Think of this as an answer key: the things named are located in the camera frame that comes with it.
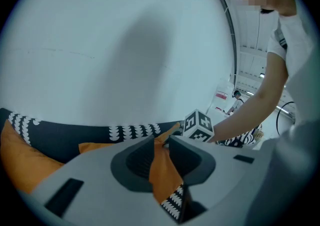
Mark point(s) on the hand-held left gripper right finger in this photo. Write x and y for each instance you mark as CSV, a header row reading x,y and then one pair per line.
x,y
225,182

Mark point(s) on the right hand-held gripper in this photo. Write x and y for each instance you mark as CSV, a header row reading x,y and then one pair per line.
x,y
200,127

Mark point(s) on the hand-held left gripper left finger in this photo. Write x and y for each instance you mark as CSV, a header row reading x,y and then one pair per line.
x,y
100,190

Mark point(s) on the person's right forearm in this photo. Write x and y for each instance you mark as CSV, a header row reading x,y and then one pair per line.
x,y
237,120

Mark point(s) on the black white patterned cloth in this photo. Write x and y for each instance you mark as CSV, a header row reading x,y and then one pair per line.
x,y
242,138

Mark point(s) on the white appliance with red label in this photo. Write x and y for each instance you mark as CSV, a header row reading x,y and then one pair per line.
x,y
223,90

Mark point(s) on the person's white shirt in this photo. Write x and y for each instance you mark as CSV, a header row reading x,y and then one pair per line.
x,y
300,45

